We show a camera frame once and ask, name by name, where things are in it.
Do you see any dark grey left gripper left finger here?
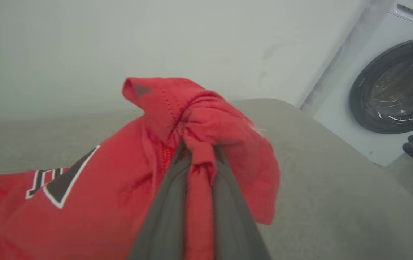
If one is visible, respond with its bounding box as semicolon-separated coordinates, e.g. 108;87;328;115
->
127;141;192;260

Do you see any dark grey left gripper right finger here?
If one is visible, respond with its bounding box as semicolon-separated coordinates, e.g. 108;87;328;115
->
212;146;273;260

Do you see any red garment with white trim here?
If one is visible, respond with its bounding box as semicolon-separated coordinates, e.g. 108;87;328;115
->
0;77;281;260

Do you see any dark round washing machine door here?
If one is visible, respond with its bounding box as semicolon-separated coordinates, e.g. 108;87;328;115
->
349;38;413;135

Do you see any white washing machine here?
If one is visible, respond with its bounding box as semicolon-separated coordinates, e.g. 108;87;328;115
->
299;0;413;167

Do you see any grey fabric sofa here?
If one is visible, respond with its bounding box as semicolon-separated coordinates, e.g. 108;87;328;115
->
0;98;413;260

